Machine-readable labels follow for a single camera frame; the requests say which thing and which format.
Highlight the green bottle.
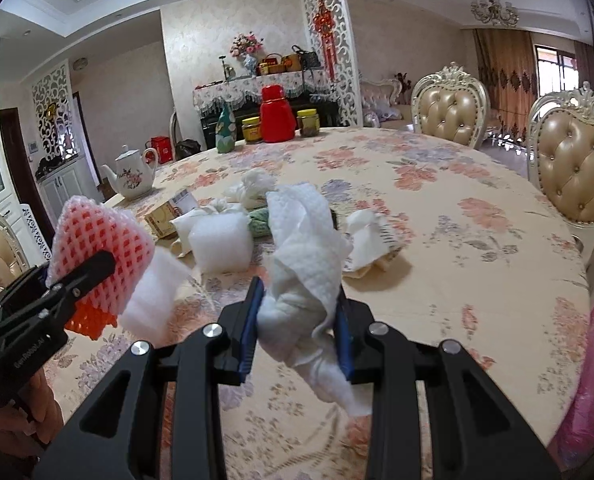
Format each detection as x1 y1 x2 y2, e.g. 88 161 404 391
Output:
215 105 237 154

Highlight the floral tablecloth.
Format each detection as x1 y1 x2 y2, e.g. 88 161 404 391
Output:
42 126 592 480

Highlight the white foam sheet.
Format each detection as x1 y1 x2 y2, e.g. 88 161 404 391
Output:
121 249 191 334

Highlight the person's left hand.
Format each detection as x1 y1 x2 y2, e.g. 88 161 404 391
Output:
0 374 65 466

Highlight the brown curtain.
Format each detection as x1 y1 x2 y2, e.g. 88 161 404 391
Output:
473 29 540 113

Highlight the dark piano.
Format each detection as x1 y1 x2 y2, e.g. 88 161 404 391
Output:
199 99 341 152

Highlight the white floral teapot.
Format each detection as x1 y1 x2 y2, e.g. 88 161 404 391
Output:
100 145 159 199

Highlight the red knot wall ornament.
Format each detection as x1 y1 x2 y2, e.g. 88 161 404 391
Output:
313 0 336 84

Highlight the green patterned wrapper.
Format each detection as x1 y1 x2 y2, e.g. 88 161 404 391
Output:
247 207 278 241

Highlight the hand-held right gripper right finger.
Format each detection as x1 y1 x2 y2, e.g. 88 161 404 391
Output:
329 287 562 480

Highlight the brown pickle jar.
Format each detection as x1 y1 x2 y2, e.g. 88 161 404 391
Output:
297 109 321 138

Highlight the black bag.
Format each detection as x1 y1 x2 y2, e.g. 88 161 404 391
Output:
175 139 203 162

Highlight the pale ornate sofa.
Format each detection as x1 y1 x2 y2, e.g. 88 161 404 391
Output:
359 77 415 128

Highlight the chandelier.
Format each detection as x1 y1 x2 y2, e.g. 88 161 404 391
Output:
469 0 520 29

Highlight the white low cabinet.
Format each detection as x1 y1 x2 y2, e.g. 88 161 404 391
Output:
34 154 104 217

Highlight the white paper towel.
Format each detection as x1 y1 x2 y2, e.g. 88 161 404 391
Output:
256 183 374 418

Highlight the black handbag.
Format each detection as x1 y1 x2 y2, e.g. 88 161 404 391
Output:
291 45 322 71

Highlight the crumpled white napkin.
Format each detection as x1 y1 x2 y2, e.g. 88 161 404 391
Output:
342 208 409 279

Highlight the pink foam fruit net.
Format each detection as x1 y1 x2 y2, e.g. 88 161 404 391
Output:
47 195 156 342

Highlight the red gift box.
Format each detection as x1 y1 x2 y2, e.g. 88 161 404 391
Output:
149 136 174 165

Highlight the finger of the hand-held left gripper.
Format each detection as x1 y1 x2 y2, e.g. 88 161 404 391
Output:
0 251 118 337

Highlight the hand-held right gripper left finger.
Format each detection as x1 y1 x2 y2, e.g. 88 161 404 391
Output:
32 276 268 480

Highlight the pink flower vase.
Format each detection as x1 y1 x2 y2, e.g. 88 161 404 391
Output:
228 31 264 77

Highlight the white lattice screen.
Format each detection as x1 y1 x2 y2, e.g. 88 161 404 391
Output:
31 62 76 161
302 0 364 129

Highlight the yellow cardboard medicine box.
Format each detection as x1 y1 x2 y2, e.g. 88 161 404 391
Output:
144 192 198 239

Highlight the floral lace cover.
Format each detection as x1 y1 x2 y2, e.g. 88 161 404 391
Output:
192 67 336 111

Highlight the window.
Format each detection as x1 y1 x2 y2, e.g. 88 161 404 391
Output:
534 45 578 99

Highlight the white plastic wrap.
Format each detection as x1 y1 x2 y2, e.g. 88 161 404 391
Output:
169 198 248 261

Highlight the yellow lidded jar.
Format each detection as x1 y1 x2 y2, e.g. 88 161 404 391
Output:
241 116 263 144

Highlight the woven gift basket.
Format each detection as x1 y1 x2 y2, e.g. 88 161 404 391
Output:
257 52 286 77

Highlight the red thermos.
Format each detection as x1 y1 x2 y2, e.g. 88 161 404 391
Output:
258 85 298 143

